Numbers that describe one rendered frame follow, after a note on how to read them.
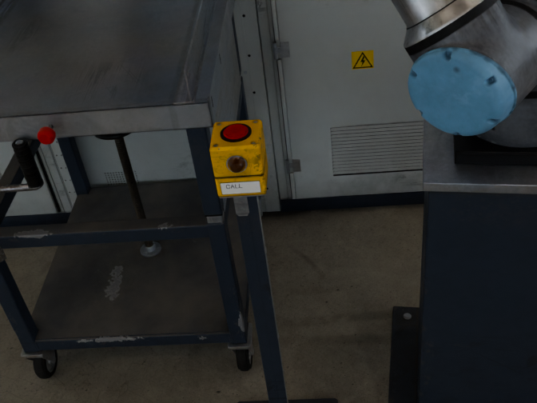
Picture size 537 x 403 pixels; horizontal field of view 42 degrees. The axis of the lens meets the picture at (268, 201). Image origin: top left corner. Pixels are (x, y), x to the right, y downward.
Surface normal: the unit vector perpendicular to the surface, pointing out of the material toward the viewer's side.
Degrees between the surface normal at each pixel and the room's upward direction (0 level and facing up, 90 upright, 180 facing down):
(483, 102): 94
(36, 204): 90
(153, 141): 90
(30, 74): 0
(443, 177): 0
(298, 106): 90
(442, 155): 0
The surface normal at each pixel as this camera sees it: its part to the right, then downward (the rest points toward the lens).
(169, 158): -0.04, 0.64
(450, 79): -0.58, 0.61
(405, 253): -0.11, -0.77
